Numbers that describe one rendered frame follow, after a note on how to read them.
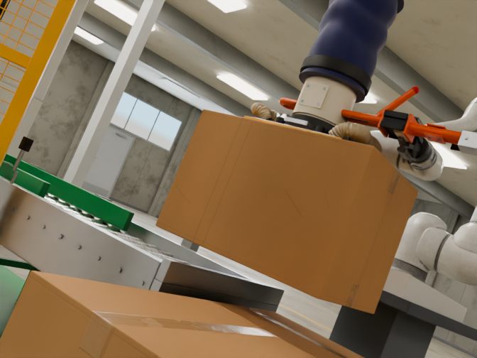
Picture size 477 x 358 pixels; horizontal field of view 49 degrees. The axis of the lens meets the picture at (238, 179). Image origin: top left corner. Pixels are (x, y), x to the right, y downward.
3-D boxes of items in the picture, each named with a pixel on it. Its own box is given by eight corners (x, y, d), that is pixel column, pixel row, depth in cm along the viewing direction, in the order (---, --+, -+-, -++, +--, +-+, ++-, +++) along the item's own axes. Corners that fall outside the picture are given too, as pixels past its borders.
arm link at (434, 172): (431, 177, 167) (393, 164, 174) (439, 190, 179) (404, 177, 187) (445, 147, 167) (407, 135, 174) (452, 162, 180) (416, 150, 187)
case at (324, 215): (154, 225, 162) (203, 108, 165) (226, 250, 193) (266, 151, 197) (317, 298, 125) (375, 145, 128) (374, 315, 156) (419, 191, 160)
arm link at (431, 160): (431, 173, 167) (427, 167, 162) (404, 165, 172) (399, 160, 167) (441, 147, 168) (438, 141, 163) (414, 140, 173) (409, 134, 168)
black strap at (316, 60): (287, 62, 162) (292, 50, 162) (316, 93, 180) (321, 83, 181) (353, 72, 149) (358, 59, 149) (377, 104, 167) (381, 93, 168)
